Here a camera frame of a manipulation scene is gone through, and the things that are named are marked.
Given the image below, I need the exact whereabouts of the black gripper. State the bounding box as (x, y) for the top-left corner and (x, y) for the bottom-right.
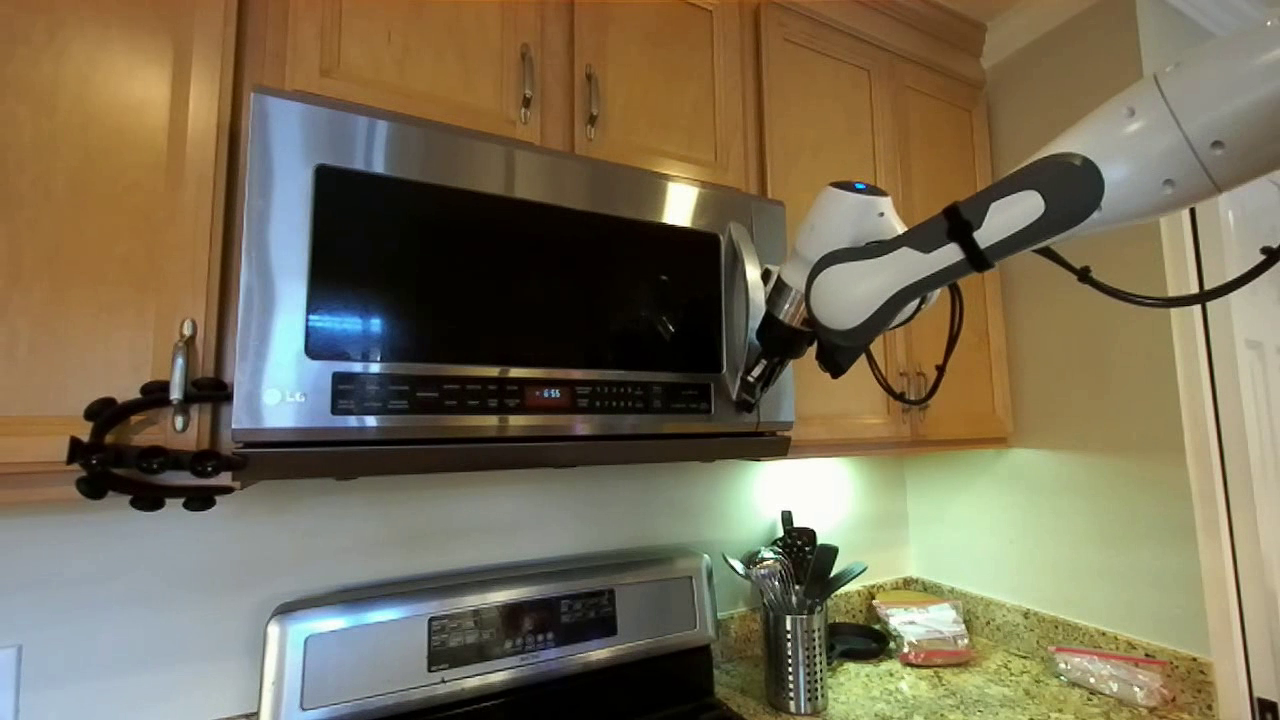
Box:
(733, 304), (819, 414)

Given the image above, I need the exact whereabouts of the small wooden cabinet door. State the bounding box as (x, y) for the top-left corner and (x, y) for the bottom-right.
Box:
(237, 0), (552, 152)
(567, 0), (752, 193)

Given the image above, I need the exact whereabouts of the red white food bag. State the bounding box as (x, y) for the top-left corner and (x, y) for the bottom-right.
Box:
(868, 589), (980, 672)

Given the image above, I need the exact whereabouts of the tall wooden cabinet door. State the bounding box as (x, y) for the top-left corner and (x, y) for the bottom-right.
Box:
(755, 3), (897, 452)
(879, 63), (1018, 448)
(0, 0), (246, 486)

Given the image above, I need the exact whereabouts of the dark cooking spoon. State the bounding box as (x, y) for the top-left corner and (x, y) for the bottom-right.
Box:
(803, 542), (871, 609)

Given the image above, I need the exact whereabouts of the black round dish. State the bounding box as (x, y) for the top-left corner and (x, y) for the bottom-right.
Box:
(823, 616), (897, 670)

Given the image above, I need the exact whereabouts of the stainless over-range microwave body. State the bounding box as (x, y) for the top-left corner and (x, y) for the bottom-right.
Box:
(220, 83), (801, 490)

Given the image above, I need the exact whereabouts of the stainless steel stove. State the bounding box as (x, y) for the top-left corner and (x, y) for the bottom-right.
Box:
(254, 543), (742, 720)

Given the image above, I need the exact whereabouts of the metal utensil holder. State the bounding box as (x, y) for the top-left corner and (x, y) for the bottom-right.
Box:
(759, 600), (836, 720)

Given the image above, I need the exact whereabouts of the white door frame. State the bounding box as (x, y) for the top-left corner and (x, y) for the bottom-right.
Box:
(1156, 172), (1280, 720)

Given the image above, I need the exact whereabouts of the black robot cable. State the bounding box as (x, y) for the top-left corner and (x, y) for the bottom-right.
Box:
(862, 240), (1280, 414)

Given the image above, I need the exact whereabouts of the metal cabinet handle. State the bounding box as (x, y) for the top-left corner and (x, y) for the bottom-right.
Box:
(513, 39), (545, 137)
(164, 316), (199, 438)
(581, 60), (608, 137)

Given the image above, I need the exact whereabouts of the clear plastic bag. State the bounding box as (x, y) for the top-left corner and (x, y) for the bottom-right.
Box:
(1048, 644), (1171, 712)

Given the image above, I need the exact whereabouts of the black cable strap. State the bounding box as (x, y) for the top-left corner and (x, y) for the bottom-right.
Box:
(937, 201), (1002, 279)

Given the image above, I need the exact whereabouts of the black flexible tripod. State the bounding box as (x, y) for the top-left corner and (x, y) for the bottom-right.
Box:
(65, 371), (254, 522)

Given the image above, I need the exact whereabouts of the shiny metal ladle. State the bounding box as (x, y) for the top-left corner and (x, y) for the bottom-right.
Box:
(721, 549), (791, 616)

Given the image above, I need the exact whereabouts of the stainless steel microwave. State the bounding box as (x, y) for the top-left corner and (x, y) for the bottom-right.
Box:
(230, 88), (801, 448)

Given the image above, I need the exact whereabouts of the black spatula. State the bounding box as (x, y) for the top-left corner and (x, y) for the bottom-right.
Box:
(774, 510), (819, 606)

